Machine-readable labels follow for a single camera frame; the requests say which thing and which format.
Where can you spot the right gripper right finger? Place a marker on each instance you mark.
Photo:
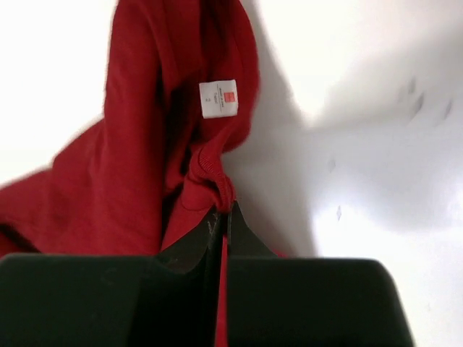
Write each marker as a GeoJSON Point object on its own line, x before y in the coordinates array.
{"type": "Point", "coordinates": [248, 298]}

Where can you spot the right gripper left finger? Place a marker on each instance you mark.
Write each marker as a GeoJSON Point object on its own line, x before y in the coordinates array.
{"type": "Point", "coordinates": [195, 262]}

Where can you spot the dark red t shirt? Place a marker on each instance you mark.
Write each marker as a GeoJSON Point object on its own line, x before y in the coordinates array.
{"type": "Point", "coordinates": [81, 240]}

